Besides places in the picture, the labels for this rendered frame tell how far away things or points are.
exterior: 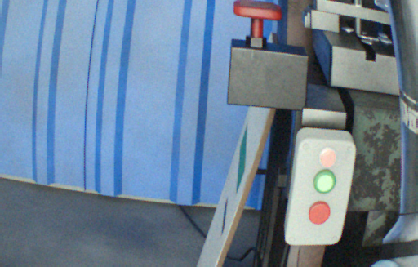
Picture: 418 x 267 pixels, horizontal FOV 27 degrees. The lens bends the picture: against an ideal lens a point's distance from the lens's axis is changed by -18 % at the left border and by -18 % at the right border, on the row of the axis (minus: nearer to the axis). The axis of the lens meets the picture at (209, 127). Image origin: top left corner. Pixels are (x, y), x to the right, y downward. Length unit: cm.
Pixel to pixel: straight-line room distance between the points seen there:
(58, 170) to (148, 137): 29
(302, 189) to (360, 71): 24
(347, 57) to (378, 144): 14
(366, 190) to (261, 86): 21
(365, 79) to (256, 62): 20
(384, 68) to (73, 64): 145
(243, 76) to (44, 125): 152
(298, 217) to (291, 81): 17
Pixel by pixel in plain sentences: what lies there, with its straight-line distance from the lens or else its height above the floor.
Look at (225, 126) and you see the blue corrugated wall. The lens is 265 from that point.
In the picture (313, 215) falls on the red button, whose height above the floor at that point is 54.
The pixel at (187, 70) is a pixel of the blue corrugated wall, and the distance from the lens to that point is 259.
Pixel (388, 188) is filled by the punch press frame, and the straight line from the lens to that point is 129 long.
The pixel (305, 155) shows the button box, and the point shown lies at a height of 61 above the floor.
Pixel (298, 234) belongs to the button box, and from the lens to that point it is 117.
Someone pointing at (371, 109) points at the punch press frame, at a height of 64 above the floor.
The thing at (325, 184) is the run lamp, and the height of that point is 58.
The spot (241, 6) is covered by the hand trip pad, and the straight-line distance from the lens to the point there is 119.
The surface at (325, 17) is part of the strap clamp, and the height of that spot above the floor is 73.
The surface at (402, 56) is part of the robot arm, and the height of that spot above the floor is 81.
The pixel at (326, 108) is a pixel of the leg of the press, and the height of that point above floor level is 64.
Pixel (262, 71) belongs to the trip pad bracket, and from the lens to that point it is 121.
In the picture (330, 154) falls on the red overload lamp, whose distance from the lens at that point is 113.
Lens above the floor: 93
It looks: 15 degrees down
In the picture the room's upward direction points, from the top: 4 degrees clockwise
